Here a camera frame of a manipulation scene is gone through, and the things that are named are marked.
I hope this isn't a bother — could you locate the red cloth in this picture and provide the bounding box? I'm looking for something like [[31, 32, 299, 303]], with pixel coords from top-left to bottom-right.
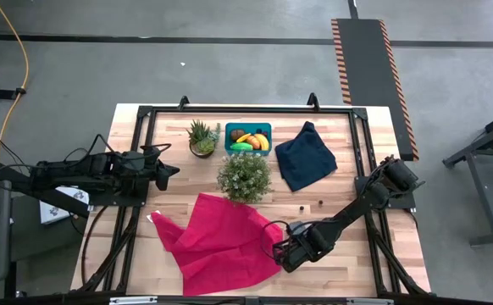
[[149, 192, 285, 297]]

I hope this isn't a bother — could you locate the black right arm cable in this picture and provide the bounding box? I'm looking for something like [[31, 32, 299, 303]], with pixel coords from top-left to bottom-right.
[[261, 219, 298, 260]]

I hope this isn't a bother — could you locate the teal plastic container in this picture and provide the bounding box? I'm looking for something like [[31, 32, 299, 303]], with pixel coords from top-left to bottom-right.
[[224, 122, 273, 157]]

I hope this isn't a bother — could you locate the black cable bracket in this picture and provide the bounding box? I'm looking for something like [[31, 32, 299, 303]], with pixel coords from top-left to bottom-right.
[[0, 86, 27, 102]]

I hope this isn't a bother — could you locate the white printed box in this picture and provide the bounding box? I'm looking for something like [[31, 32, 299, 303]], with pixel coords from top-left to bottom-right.
[[37, 186, 90, 225]]

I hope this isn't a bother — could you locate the bushy potted plant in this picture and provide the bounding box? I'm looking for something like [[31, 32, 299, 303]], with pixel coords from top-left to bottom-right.
[[216, 152, 273, 204]]

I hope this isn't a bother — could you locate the yellow toy banana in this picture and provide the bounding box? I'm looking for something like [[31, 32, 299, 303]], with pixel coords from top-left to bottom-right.
[[254, 133, 270, 152]]

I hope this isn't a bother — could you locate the yellow cable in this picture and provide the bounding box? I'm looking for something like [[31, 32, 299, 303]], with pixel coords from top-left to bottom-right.
[[0, 0, 30, 163]]

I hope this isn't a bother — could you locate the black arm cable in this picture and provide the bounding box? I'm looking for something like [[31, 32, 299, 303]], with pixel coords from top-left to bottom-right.
[[64, 134, 173, 164], [261, 219, 298, 260]]

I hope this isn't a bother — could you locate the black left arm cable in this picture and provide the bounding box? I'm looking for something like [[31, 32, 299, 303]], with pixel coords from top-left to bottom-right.
[[64, 134, 173, 164]]

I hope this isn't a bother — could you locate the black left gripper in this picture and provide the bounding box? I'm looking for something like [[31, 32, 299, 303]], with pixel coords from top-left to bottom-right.
[[142, 143, 180, 192]]

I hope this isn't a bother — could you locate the navy blue cloth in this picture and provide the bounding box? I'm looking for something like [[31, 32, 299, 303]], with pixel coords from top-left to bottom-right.
[[274, 120, 339, 193]]

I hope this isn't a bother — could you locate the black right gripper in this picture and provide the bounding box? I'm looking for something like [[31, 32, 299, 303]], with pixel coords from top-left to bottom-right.
[[273, 230, 330, 275]]

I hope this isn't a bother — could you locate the black aluminium table frame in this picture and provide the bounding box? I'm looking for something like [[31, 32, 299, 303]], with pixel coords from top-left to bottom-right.
[[71, 91, 433, 305]]

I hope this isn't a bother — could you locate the potted succulent plant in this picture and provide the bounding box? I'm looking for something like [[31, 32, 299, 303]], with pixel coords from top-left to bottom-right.
[[186, 119, 222, 160]]

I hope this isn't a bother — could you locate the black striped floor mat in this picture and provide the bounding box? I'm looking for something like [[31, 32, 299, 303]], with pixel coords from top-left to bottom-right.
[[330, 18, 420, 163]]

